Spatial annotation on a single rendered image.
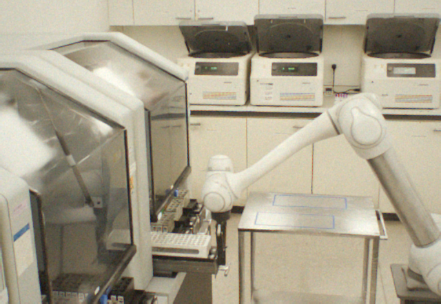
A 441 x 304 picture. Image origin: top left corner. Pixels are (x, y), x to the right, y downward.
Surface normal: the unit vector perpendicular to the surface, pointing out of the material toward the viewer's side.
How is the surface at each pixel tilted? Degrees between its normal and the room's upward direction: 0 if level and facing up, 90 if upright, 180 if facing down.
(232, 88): 90
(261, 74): 59
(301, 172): 90
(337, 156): 90
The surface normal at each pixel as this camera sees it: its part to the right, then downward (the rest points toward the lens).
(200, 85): -0.20, 0.26
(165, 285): -0.02, -0.96
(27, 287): 0.99, 0.03
